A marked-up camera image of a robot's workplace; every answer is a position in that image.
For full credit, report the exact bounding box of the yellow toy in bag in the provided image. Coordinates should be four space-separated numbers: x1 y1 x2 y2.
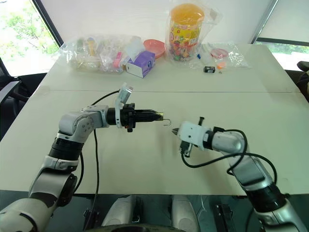
86 37 98 56

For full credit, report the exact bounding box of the dark window frame post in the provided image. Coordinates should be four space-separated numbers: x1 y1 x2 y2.
32 0 65 49
250 0 279 45

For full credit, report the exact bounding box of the clear plastic bag of small parts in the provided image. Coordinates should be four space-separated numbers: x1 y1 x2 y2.
189 42 252 71

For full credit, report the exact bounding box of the dark rounded robot torso edge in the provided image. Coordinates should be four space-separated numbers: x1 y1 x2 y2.
103 223 175 232

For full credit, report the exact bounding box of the white rounded robot leg shell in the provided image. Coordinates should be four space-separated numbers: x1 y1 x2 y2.
101 194 143 228
170 194 201 232

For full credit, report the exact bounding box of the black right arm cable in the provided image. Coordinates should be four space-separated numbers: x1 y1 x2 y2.
181 127 279 185

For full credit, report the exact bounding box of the pink toy in bag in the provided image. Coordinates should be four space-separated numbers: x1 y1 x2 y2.
112 51 124 69

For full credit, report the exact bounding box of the clear plastic bag of toys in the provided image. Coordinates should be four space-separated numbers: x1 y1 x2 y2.
57 33 145 73

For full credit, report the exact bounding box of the black bracket under table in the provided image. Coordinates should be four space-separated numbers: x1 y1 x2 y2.
83 209 102 232
214 203 237 232

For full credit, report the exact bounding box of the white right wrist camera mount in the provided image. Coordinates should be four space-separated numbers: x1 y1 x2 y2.
177 121 210 151

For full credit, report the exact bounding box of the brass padlock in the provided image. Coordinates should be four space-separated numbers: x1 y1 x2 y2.
154 111 173 127

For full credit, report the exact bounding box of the black office chair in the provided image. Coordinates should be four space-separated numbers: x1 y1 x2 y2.
0 57 47 107
295 60 309 100

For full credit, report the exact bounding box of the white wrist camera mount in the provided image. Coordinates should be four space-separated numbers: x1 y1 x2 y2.
177 121 210 151
114 83 134 129

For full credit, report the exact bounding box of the yellow-lid jar in bag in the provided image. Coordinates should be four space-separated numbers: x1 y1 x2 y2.
165 0 225 66

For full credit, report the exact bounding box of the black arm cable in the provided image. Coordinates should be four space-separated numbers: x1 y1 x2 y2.
181 127 279 185
79 89 121 229

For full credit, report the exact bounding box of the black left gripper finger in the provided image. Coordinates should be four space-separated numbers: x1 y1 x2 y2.
134 115 160 122
134 109 159 116

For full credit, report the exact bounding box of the pink ring in bag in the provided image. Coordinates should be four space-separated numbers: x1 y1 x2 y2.
211 47 228 59

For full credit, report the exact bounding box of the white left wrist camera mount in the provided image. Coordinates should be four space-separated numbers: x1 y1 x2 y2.
114 83 134 129

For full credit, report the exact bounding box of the purple tissue box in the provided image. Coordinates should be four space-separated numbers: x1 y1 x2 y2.
125 50 156 79

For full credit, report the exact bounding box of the pink plastic bowl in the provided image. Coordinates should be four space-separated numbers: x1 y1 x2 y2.
143 39 167 60

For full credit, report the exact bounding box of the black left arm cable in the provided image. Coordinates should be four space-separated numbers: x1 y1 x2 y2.
79 89 121 229

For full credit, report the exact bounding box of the candy jar with orange lid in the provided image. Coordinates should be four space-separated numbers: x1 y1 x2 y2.
166 3 206 62

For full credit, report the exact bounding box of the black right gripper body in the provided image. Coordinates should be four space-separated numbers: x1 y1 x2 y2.
179 142 194 158

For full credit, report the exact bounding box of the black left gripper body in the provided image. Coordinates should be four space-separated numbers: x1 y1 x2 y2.
119 103 137 133

